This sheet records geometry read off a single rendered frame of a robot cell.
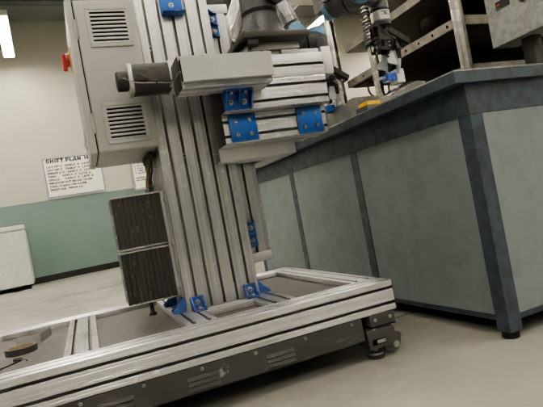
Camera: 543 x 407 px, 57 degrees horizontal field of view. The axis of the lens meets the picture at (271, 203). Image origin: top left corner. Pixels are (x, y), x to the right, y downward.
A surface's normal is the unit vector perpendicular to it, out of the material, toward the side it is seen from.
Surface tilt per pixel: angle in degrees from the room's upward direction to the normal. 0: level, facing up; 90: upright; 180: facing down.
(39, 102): 90
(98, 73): 90
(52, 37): 90
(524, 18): 90
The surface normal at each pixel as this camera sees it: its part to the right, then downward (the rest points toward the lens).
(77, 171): 0.40, -0.08
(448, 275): -0.91, 0.16
